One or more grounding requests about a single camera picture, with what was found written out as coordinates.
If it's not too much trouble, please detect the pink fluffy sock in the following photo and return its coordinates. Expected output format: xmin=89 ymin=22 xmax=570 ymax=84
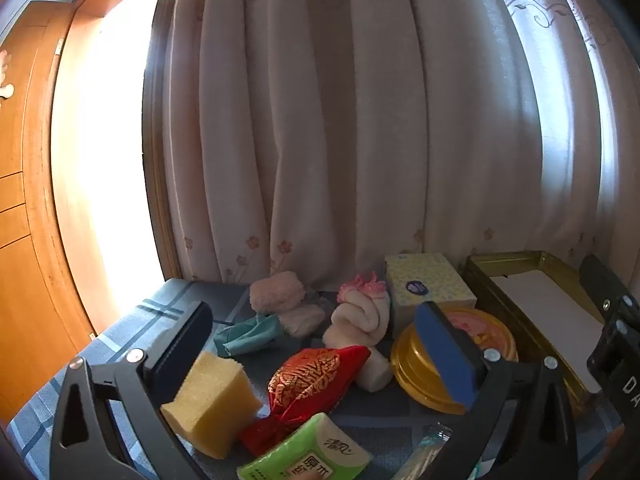
xmin=249 ymin=271 xmax=307 ymax=313
xmin=277 ymin=305 xmax=327 ymax=339

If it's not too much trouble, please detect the yellow sponge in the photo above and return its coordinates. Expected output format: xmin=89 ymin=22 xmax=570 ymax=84
xmin=160 ymin=350 xmax=264 ymax=460

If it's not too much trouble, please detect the clear plastic bag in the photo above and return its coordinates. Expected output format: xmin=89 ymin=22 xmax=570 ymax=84
xmin=395 ymin=422 xmax=483 ymax=480

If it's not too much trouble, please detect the wooden door frame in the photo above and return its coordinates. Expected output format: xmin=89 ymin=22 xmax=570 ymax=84
xmin=30 ymin=0 xmax=183 ymax=341

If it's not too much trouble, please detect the blue plaid bedsheet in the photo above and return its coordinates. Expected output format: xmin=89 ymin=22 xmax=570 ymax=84
xmin=10 ymin=277 xmax=640 ymax=480

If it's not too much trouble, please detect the red gold brocade pouch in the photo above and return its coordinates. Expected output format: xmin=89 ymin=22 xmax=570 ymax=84
xmin=239 ymin=345 xmax=372 ymax=457

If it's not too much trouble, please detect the rectangular gold tin box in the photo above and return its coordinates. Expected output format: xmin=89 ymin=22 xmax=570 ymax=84
xmin=462 ymin=250 xmax=626 ymax=418

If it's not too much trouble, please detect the white towel with pink trim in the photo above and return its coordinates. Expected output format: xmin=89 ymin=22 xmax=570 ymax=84
xmin=322 ymin=272 xmax=393 ymax=391

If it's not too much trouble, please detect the white paper sheet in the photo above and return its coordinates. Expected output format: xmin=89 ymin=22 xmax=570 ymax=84
xmin=487 ymin=270 xmax=606 ymax=393

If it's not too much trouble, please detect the pale floral curtain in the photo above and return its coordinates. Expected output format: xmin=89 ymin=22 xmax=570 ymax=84
xmin=155 ymin=0 xmax=640 ymax=288

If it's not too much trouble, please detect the yellow patterned tissue box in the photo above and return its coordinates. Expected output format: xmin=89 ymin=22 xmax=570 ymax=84
xmin=384 ymin=252 xmax=477 ymax=326

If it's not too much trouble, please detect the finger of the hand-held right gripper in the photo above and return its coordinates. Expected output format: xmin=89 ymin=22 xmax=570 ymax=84
xmin=579 ymin=254 xmax=640 ymax=323
xmin=586 ymin=310 xmax=640 ymax=413

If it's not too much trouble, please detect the round gold tin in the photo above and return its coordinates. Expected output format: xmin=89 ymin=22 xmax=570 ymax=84
xmin=391 ymin=307 xmax=518 ymax=415

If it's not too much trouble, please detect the teal cloth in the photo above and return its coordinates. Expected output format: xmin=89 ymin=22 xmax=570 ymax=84
xmin=214 ymin=312 xmax=283 ymax=358

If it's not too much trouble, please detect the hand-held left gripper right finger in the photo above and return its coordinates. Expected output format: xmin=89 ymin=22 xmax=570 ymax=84
xmin=414 ymin=301 xmax=581 ymax=480

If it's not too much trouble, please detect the green tissue pack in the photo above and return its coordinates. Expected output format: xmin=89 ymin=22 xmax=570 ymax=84
xmin=236 ymin=412 xmax=373 ymax=480

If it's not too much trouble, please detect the wooden wardrobe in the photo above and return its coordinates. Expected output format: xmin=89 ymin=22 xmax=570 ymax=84
xmin=0 ymin=2 xmax=96 ymax=421

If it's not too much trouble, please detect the white wardrobe handle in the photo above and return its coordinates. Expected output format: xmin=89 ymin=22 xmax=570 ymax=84
xmin=0 ymin=50 xmax=17 ymax=100

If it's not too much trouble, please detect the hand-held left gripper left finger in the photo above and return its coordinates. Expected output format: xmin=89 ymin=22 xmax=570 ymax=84
xmin=49 ymin=301 xmax=215 ymax=480

